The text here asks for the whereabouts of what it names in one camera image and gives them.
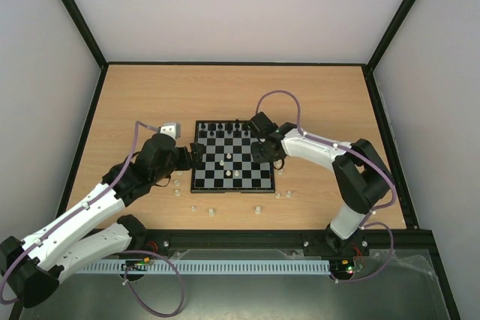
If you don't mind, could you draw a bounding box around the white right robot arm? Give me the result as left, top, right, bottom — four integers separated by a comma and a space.
247, 112, 398, 254

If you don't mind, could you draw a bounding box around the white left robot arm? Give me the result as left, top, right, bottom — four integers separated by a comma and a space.
1, 133, 206, 308

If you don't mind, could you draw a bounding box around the black and grey chessboard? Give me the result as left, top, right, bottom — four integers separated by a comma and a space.
190, 120, 275, 193

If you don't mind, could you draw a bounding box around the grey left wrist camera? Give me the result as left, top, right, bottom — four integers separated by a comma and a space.
158, 122, 181, 139

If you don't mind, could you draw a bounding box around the light blue cable duct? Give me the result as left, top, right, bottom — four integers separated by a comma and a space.
78, 259, 331, 276

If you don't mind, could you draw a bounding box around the black front aluminium rail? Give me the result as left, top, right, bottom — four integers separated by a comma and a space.
104, 228, 436, 261

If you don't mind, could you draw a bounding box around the black left frame post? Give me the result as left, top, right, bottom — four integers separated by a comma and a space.
61, 0, 107, 69

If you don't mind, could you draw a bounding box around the black frame post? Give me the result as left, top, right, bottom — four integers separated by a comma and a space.
367, 0, 417, 72
61, 0, 107, 69

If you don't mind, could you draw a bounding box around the black right frame post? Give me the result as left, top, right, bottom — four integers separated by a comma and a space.
367, 0, 417, 72

